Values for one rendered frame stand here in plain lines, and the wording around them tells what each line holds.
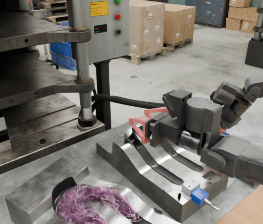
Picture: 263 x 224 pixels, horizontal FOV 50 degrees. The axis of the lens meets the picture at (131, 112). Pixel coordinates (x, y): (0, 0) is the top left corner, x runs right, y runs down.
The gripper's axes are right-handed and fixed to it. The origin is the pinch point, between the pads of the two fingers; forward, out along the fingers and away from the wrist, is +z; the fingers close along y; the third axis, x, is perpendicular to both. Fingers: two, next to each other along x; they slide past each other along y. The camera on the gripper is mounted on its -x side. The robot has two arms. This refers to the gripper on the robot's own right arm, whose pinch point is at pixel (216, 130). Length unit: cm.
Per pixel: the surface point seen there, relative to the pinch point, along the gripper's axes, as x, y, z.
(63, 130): -50, 38, 45
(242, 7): -269, -575, 195
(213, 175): 13.4, 15.8, 1.7
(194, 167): 7.0, 18.1, 4.1
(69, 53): -269, -109, 221
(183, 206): 15.8, 35.6, -0.4
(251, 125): 3.3, -40.4, 16.0
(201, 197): 16.8, 30.5, -3.7
